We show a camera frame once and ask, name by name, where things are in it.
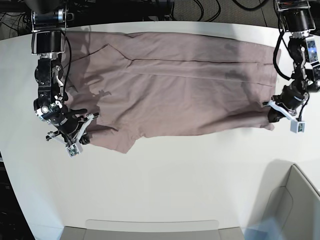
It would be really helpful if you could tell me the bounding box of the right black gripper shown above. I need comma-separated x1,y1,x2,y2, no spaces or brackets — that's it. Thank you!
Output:
49,107,91,145

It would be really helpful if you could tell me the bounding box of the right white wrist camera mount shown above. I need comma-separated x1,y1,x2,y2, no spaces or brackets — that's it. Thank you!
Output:
45,112,99,158

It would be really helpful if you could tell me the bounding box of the pink T-shirt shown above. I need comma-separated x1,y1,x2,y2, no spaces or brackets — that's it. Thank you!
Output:
63,31,277,153

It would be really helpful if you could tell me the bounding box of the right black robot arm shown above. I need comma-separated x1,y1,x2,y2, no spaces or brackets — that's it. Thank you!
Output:
25,0,90,147

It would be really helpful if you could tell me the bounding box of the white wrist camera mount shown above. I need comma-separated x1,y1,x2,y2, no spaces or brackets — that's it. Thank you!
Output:
45,112,99,158
262,95,310,133

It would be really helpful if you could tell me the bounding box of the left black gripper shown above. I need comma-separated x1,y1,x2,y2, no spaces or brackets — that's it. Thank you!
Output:
267,84,309,123

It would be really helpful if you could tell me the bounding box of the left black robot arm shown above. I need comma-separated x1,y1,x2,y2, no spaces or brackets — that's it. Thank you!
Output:
265,0,320,123

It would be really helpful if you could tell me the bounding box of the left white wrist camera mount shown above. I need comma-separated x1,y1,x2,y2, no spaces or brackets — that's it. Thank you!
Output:
262,95,310,133

